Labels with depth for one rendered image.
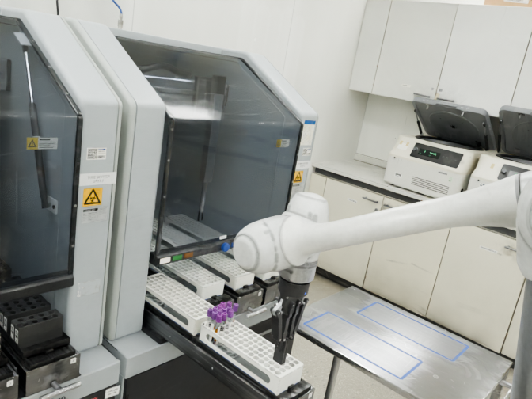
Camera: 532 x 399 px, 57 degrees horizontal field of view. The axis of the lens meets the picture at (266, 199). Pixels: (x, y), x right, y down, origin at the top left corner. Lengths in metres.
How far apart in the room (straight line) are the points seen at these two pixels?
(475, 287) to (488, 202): 2.54
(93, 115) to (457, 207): 0.84
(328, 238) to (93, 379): 0.80
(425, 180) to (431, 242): 0.42
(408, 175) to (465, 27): 1.08
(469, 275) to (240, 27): 2.14
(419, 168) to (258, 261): 2.64
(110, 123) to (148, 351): 0.67
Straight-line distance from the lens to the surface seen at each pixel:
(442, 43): 3.82
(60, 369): 1.38
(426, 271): 3.59
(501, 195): 0.96
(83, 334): 1.48
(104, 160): 1.30
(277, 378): 1.27
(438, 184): 3.47
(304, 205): 1.10
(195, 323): 1.44
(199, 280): 1.66
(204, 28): 2.90
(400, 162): 3.57
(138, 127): 1.33
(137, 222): 1.42
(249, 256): 0.96
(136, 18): 2.63
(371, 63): 4.05
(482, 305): 3.50
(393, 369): 1.51
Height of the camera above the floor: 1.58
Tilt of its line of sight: 15 degrees down
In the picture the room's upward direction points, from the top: 10 degrees clockwise
